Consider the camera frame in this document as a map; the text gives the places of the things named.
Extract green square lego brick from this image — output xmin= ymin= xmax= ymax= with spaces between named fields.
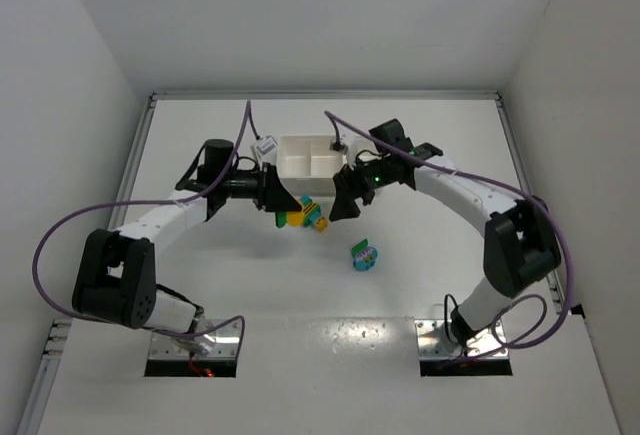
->
xmin=275 ymin=212 xmax=289 ymax=228

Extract yellow curved lego brick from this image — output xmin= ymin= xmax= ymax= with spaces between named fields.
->
xmin=285 ymin=210 xmax=305 ymax=227

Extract teal green lego stack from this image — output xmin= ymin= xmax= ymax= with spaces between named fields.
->
xmin=351 ymin=238 xmax=378 ymax=272

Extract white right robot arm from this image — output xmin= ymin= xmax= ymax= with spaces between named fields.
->
xmin=330 ymin=119 xmax=573 ymax=347

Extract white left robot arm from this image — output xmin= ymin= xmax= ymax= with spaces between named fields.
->
xmin=72 ymin=139 xmax=300 ymax=336

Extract bee lego stack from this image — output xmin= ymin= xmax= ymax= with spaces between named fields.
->
xmin=299 ymin=195 xmax=329 ymax=232

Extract white divided container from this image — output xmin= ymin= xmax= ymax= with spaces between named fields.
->
xmin=277 ymin=135 xmax=345 ymax=197

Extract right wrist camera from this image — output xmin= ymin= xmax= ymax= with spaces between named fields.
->
xmin=329 ymin=135 xmax=371 ymax=167

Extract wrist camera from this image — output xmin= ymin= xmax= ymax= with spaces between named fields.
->
xmin=251 ymin=135 xmax=278 ymax=165
xmin=329 ymin=135 xmax=371 ymax=167

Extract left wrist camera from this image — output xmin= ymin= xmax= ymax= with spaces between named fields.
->
xmin=251 ymin=135 xmax=278 ymax=165

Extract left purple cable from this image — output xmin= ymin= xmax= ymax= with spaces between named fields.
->
xmin=32 ymin=99 xmax=264 ymax=356

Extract purple cable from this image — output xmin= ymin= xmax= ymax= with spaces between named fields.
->
xmin=32 ymin=99 xmax=264 ymax=356
xmin=323 ymin=109 xmax=574 ymax=366

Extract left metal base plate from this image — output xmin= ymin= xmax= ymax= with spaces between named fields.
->
xmin=148 ymin=315 xmax=245 ymax=362

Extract metal base plate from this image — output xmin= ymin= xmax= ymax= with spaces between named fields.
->
xmin=415 ymin=318 xmax=510 ymax=360
xmin=148 ymin=315 xmax=245 ymax=362

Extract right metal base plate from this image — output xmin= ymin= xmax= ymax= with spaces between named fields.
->
xmin=415 ymin=318 xmax=510 ymax=360

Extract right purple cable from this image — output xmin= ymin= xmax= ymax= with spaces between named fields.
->
xmin=323 ymin=109 xmax=574 ymax=366

